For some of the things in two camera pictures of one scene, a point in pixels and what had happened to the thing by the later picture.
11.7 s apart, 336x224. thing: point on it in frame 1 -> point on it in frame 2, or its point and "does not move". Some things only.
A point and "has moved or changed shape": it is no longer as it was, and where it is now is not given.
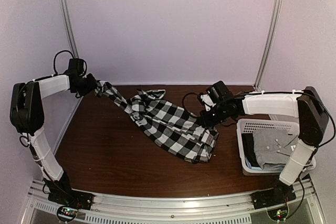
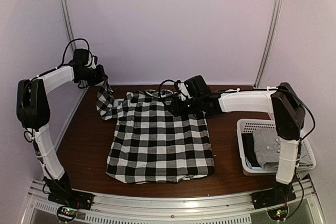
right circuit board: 278,214 does not move
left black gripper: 92,84 -> 101,76
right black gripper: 205,120 -> 178,109
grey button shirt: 273,148 does not move
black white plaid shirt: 176,130 has moved or changed shape
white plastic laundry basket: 247,125 does not move
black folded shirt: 249,150 does not move
